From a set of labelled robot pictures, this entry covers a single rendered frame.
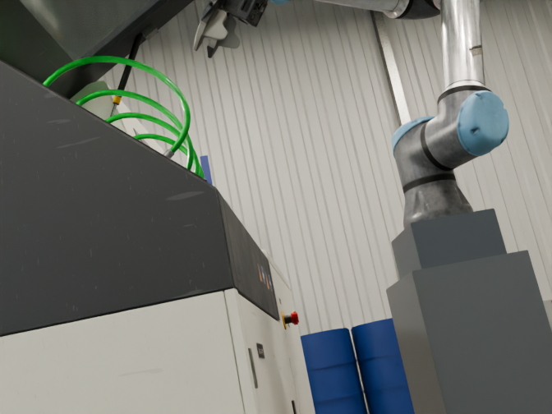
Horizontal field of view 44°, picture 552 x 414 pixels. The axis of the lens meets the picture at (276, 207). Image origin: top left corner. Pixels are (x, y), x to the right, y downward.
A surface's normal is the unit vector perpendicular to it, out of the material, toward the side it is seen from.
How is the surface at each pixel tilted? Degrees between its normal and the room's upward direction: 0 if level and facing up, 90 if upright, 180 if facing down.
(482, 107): 97
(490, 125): 97
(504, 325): 90
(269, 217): 90
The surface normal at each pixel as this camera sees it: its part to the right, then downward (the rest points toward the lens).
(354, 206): 0.06, -0.27
